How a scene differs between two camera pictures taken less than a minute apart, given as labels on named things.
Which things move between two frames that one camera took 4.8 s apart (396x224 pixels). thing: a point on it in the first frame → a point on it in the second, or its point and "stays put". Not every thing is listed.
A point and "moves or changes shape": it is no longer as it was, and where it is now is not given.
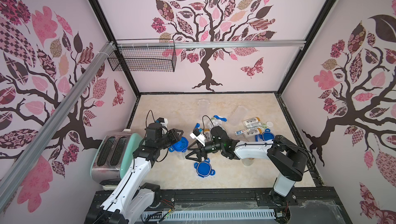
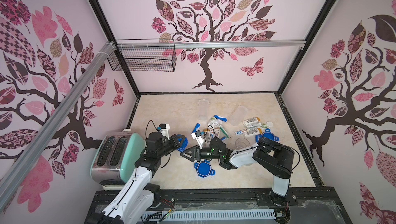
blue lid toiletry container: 180,147 moves or changes shape
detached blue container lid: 266,136 stays put
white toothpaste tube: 241,131 stays put
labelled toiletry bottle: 208,134 stays put
